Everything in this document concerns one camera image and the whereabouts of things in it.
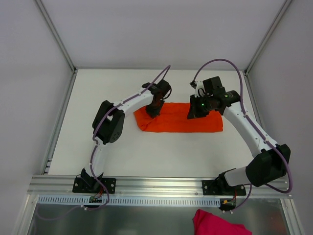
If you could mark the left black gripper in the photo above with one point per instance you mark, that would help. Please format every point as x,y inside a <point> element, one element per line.
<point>153,107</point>

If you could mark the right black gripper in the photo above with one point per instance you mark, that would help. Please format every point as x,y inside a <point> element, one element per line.
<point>195,107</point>

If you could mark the orange t-shirt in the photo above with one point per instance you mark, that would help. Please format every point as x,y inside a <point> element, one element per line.
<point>173,119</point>

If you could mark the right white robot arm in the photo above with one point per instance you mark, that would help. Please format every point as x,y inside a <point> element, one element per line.
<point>270,159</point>

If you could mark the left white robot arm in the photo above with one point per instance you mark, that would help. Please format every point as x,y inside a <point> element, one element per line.
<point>107,128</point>

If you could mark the pink t-shirt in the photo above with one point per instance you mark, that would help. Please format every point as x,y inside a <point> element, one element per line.
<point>206,223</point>

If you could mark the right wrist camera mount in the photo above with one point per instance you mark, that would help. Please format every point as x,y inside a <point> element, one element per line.
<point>199,89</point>

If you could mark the aluminium mounting rail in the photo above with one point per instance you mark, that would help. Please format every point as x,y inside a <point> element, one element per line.
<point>124,186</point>

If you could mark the right aluminium frame post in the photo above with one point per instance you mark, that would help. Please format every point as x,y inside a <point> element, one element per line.
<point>270,31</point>

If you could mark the aluminium frame post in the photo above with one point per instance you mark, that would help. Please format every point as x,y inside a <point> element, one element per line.
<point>270,31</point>
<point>55,34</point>

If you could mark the left aluminium frame post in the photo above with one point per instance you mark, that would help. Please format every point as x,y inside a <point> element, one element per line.
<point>55,34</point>

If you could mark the slotted white cable duct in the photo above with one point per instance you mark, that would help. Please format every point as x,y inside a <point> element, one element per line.
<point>129,201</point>

